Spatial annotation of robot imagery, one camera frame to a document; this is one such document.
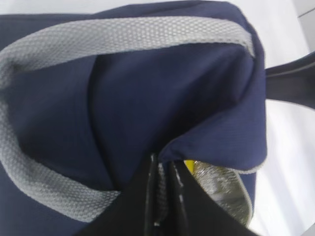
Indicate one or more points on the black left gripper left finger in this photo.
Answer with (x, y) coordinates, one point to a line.
(133, 211)

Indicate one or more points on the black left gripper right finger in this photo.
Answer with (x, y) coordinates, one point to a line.
(220, 206)

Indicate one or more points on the yellow banana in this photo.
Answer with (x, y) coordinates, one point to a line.
(190, 164)

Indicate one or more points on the navy insulated lunch bag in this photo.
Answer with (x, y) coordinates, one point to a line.
(84, 98)

